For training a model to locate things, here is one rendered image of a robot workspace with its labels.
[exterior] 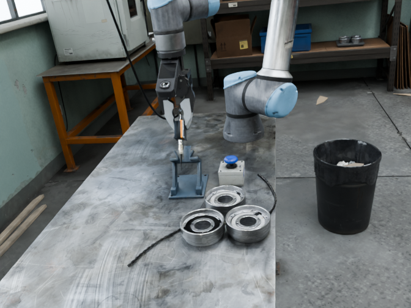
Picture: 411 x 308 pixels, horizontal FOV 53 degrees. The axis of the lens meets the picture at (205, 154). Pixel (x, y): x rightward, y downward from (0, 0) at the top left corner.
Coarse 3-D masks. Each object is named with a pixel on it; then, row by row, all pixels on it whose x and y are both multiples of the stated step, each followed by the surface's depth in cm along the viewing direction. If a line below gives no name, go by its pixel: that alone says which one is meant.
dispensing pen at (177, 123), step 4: (180, 112) 110; (180, 116) 110; (176, 120) 108; (176, 124) 108; (176, 128) 108; (176, 132) 108; (176, 136) 107; (176, 140) 110; (180, 140) 109; (180, 144) 108; (180, 148) 108; (180, 152) 108; (180, 156) 108; (180, 160) 108; (180, 164) 108
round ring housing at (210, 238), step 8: (208, 208) 100; (184, 216) 98; (192, 216) 100; (184, 224) 97; (192, 224) 97; (200, 224) 99; (208, 224) 98; (224, 224) 96; (184, 232) 93; (208, 232) 91; (216, 232) 92; (192, 240) 93; (200, 240) 92; (208, 240) 92; (216, 240) 94
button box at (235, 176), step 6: (222, 162) 121; (240, 162) 120; (222, 168) 118; (228, 168) 117; (234, 168) 117; (240, 168) 117; (222, 174) 116; (228, 174) 116; (234, 174) 115; (240, 174) 115; (222, 180) 117; (228, 180) 117; (234, 180) 116; (240, 180) 116
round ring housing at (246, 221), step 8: (232, 208) 99; (240, 208) 100; (248, 208) 100; (256, 208) 99; (264, 208) 98; (232, 216) 98; (240, 216) 98; (248, 216) 98; (256, 216) 97; (264, 216) 97; (240, 224) 95; (248, 224) 99; (256, 224) 94; (264, 224) 92; (232, 232) 93; (240, 232) 91; (248, 232) 91; (256, 232) 91; (264, 232) 92; (240, 240) 93; (248, 240) 93; (256, 240) 93
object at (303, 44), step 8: (296, 24) 441; (304, 24) 439; (264, 32) 416; (296, 32) 410; (304, 32) 409; (264, 40) 421; (296, 40) 415; (304, 40) 414; (264, 48) 424; (296, 48) 419; (304, 48) 417
